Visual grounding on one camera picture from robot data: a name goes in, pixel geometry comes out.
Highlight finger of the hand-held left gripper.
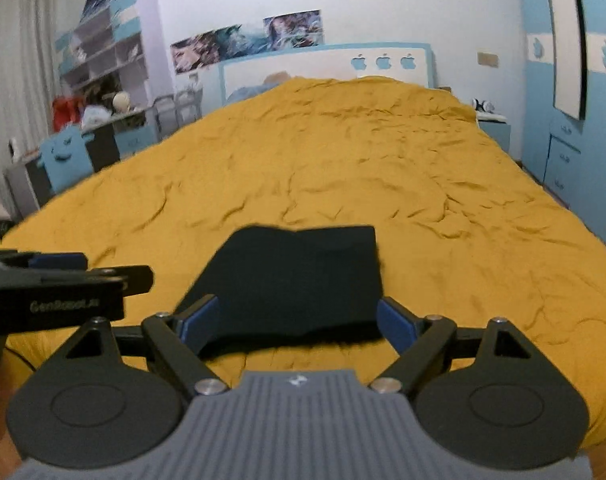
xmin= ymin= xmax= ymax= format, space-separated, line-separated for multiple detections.
xmin=80 ymin=265 xmax=155 ymax=296
xmin=0 ymin=249 xmax=89 ymax=273

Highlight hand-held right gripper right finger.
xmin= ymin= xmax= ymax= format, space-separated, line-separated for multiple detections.
xmin=369 ymin=296 xmax=536 ymax=397

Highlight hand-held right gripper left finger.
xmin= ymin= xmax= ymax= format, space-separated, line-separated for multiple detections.
xmin=63 ymin=294 xmax=230 ymax=397

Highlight black pants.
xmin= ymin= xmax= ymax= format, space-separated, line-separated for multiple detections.
xmin=173 ymin=225 xmax=384 ymax=358

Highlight blue smiling face cushion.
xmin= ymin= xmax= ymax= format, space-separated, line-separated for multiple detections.
xmin=36 ymin=126 xmax=95 ymax=195

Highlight grey desk with blue drawers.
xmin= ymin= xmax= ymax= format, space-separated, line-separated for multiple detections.
xmin=4 ymin=107 xmax=160 ymax=218

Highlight white plastic bag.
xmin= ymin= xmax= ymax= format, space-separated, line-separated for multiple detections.
xmin=80 ymin=105 xmax=109 ymax=131

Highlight red bag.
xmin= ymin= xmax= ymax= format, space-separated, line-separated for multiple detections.
xmin=52 ymin=96 xmax=84 ymax=131

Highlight yellow bedspread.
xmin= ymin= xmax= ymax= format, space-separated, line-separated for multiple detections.
xmin=0 ymin=76 xmax=606 ymax=480

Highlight grey metal chair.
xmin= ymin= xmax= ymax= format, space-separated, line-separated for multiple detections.
xmin=175 ymin=77 xmax=204 ymax=123
xmin=154 ymin=94 xmax=180 ymax=138

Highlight white curtain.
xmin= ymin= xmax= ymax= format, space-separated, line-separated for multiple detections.
xmin=0 ymin=0 xmax=71 ymax=201

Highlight blue nightstand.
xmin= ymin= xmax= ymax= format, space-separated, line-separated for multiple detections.
xmin=475 ymin=112 xmax=512 ymax=155

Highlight blue pillow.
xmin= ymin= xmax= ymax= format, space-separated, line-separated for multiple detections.
xmin=228 ymin=71 xmax=291 ymax=103

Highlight blue and white wardrobe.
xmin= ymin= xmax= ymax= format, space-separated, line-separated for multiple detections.
xmin=513 ymin=0 xmax=606 ymax=247

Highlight white and blue headboard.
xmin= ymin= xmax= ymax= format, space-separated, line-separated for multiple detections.
xmin=218 ymin=42 xmax=436 ymax=106

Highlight wardrobe mirror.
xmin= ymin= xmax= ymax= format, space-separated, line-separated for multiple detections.
xmin=540 ymin=0 xmax=588 ymax=121

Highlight white wall bookshelf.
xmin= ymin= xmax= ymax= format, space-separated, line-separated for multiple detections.
xmin=56 ymin=0 xmax=151 ymax=111

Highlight wall poster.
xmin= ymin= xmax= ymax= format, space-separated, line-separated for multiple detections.
xmin=215 ymin=22 xmax=266 ymax=61
xmin=263 ymin=10 xmax=326 ymax=51
xmin=170 ymin=30 xmax=219 ymax=76

